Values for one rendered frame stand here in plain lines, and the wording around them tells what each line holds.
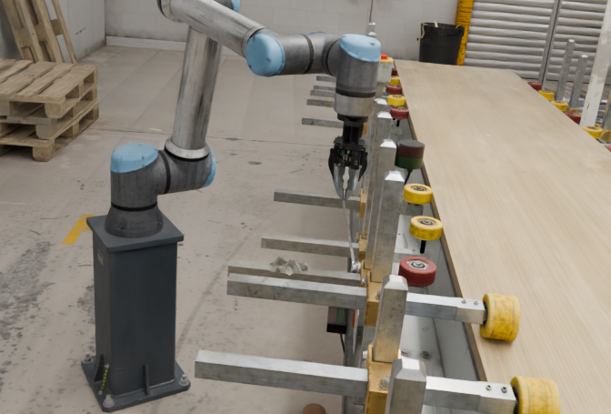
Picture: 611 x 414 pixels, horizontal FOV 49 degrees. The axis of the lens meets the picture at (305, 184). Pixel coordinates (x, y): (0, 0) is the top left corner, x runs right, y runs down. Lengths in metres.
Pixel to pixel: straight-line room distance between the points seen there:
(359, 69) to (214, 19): 0.41
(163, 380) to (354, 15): 7.43
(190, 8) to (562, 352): 1.18
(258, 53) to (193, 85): 0.66
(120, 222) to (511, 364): 1.41
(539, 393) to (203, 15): 1.16
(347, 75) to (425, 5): 8.07
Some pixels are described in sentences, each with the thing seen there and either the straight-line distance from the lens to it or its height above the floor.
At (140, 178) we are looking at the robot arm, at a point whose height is 0.80.
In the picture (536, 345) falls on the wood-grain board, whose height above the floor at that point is 0.90.
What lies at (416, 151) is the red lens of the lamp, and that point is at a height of 1.16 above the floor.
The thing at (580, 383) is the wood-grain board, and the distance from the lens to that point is 1.24.
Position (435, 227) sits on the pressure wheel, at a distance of 1.69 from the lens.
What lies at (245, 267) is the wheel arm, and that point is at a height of 0.86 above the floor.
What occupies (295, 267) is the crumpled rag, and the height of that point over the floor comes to 0.87.
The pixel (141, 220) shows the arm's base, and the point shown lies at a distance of 2.23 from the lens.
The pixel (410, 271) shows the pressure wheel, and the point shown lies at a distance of 1.46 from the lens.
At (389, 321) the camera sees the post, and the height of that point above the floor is 1.04.
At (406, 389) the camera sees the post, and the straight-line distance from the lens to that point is 0.75.
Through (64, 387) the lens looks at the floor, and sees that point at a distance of 2.61.
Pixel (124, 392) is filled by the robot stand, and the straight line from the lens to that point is 2.50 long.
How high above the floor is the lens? 1.54
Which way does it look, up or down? 20 degrees down
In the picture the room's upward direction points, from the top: 5 degrees clockwise
